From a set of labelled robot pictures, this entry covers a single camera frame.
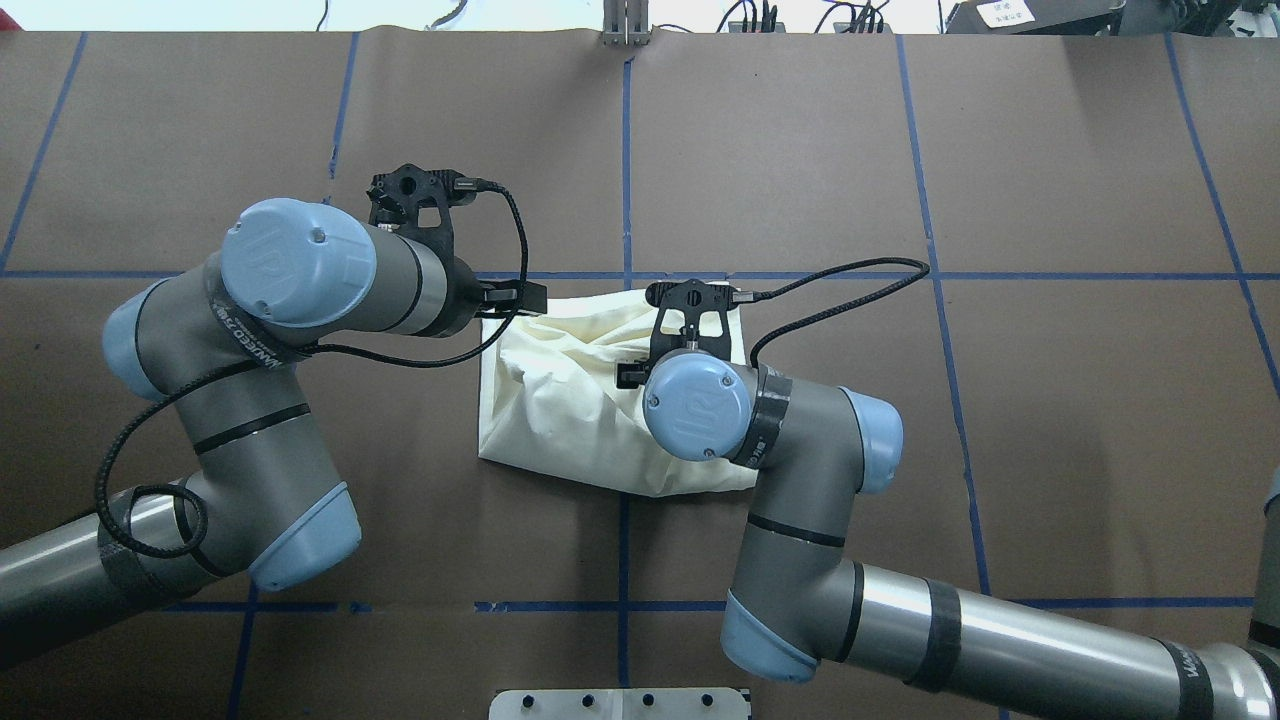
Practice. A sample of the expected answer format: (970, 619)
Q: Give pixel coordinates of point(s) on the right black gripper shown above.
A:
(630, 375)

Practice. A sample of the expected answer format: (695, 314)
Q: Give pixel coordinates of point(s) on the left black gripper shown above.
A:
(462, 296)

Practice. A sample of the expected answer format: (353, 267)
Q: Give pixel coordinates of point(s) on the cream long-sleeve cat shirt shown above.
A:
(548, 401)

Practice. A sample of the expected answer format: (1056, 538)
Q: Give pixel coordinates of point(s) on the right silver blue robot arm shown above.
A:
(1102, 448)

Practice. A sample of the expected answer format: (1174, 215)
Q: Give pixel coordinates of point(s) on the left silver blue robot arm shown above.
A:
(225, 471)

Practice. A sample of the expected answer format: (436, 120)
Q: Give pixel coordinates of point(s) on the far orange black power strip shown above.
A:
(751, 17)

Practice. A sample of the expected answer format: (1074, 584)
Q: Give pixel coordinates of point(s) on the orange black power strip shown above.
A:
(853, 18)
(751, 17)

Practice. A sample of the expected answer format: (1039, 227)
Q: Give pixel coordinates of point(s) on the near orange black power strip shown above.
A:
(853, 18)

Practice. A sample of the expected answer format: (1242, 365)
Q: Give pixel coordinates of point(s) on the dark box with label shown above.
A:
(1054, 18)

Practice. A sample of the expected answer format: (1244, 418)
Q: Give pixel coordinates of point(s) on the aluminium frame post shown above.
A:
(626, 23)

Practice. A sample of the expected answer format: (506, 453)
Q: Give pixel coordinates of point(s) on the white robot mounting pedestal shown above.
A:
(624, 703)

